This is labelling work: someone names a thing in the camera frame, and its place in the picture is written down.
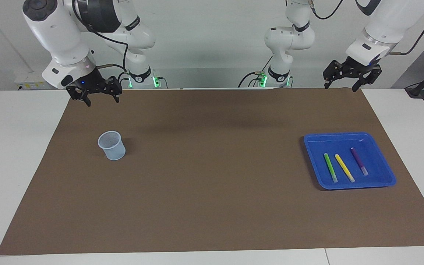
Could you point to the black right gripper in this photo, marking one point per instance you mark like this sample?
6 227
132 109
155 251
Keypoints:
92 82

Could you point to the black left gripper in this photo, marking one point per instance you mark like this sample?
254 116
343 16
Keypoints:
359 68

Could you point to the purple marker pen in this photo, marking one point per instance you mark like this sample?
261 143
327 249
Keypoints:
359 161

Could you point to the yellow marker pen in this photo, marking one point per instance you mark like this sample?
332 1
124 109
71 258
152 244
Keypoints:
344 167

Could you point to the green marker pen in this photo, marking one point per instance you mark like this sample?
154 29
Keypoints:
330 167

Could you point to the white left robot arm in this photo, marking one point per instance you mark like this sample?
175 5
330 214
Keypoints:
289 36

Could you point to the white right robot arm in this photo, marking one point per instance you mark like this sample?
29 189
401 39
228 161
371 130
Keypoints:
61 36

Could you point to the blue plastic tray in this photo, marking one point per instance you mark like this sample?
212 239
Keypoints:
377 173

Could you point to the clear plastic cup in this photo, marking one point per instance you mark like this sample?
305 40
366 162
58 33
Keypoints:
115 151

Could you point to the white power strip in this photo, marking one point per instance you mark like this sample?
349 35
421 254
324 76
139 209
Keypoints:
28 81

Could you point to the brown table mat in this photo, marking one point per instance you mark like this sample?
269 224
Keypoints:
212 191

